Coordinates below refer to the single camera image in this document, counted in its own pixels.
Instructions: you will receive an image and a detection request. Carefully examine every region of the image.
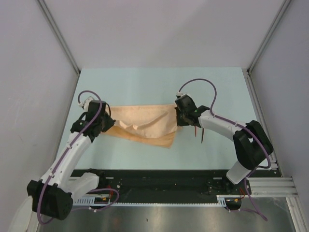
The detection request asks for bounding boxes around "peach cloth napkin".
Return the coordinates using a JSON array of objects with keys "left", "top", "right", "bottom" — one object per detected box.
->
[{"left": 104, "top": 103, "right": 180, "bottom": 148}]

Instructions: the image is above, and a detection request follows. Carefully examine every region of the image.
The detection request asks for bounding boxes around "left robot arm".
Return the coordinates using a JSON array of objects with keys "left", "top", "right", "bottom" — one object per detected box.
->
[{"left": 27, "top": 98, "right": 115, "bottom": 220}]

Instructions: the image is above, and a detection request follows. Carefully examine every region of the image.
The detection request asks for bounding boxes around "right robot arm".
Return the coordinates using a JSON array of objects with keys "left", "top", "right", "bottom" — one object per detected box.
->
[{"left": 175, "top": 93, "right": 274, "bottom": 194}]

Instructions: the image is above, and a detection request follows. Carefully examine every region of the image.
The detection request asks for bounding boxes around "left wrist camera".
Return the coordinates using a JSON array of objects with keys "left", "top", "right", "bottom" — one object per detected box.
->
[{"left": 78, "top": 97, "right": 94, "bottom": 109}]

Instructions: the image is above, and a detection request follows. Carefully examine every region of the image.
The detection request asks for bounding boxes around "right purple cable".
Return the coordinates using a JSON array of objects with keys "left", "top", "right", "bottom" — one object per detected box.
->
[{"left": 176, "top": 78, "right": 273, "bottom": 222}]

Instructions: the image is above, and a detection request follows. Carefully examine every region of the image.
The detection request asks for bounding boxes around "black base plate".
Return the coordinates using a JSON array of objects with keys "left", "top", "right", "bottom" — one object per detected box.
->
[{"left": 90, "top": 169, "right": 278, "bottom": 205}]

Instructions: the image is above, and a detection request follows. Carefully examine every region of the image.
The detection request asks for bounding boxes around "slotted cable duct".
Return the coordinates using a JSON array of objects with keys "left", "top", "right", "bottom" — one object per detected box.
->
[{"left": 72, "top": 194, "right": 242, "bottom": 208}]

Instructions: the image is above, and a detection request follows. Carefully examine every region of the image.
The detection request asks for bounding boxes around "aluminium front rail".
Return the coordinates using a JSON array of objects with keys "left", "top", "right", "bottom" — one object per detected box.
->
[{"left": 70, "top": 176, "right": 300, "bottom": 197}]

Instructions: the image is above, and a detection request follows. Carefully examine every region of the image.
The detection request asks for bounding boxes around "left aluminium frame post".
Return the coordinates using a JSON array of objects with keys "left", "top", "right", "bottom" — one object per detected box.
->
[{"left": 35, "top": 0, "right": 81, "bottom": 76}]

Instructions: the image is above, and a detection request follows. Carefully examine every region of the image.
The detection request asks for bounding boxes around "aluminium frame post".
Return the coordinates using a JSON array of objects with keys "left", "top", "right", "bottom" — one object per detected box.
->
[
  {"left": 246, "top": 0, "right": 293, "bottom": 73},
  {"left": 35, "top": 0, "right": 81, "bottom": 76}
]

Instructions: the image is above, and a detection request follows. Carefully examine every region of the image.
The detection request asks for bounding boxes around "right aluminium frame post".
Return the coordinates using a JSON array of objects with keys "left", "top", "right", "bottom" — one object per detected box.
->
[{"left": 246, "top": 0, "right": 293, "bottom": 73}]

